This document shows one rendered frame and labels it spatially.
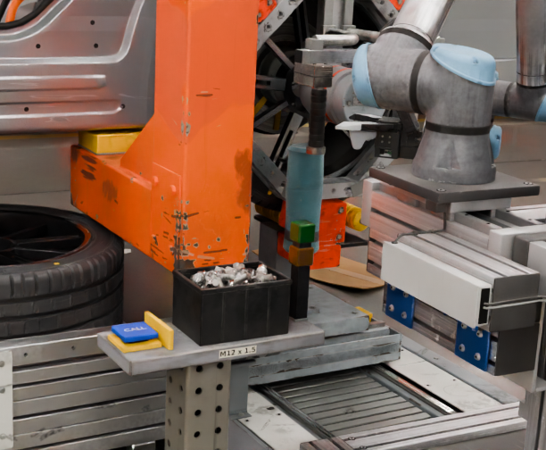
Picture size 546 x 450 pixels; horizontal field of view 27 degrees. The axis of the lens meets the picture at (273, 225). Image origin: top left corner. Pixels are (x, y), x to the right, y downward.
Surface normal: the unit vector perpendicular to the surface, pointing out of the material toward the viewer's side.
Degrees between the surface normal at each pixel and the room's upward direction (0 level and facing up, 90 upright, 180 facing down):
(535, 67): 105
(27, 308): 90
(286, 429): 0
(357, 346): 90
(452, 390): 0
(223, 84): 90
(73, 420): 90
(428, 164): 72
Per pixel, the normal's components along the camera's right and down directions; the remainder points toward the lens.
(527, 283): 0.46, 0.25
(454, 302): -0.88, 0.07
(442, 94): -0.57, 0.22
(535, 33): -0.13, 0.49
